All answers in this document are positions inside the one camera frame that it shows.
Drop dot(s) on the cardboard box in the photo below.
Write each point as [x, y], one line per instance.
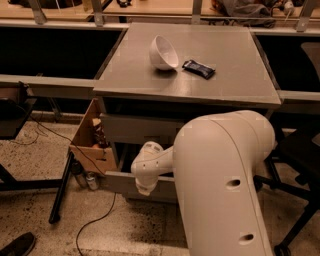
[85, 148]

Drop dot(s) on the black office chair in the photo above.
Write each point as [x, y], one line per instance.
[295, 163]

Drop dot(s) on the white bowl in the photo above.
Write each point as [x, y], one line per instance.
[162, 54]

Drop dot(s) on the brown item in box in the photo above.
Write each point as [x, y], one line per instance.
[99, 135]

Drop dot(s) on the grey top drawer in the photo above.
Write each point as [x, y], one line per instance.
[139, 129]

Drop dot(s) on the silver can on floor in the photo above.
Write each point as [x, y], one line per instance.
[92, 181]

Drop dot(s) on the grey cloth on shelf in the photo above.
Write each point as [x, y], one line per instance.
[250, 13]

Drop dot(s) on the dark bottle on floor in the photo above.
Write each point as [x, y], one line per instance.
[77, 171]

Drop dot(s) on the dark blue snack packet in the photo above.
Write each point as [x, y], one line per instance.
[199, 69]

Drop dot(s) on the grey drawer cabinet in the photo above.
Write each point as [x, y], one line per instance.
[192, 97]

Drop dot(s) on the dark shoe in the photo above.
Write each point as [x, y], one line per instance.
[21, 246]

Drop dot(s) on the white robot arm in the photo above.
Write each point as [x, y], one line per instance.
[213, 159]

